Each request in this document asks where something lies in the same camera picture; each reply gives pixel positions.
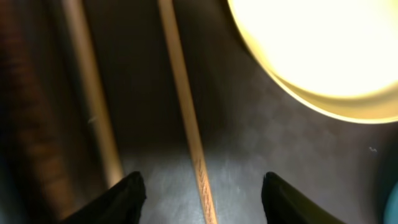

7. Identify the light blue bowl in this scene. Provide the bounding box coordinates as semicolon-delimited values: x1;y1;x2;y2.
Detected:
383;184;398;224

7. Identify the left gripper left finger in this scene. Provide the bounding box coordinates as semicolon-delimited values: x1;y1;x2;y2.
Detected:
62;171;146;224

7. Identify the wooden chopstick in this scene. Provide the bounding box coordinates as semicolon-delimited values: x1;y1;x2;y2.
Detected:
158;0;218;224
62;0;124;187

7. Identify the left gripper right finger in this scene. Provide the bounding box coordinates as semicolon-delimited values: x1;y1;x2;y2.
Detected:
261;172;344;224

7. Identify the brown serving tray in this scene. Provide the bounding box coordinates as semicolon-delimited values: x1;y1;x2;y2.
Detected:
46;0;398;224

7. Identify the yellow plate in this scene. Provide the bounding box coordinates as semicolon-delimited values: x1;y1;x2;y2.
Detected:
228;1;397;124

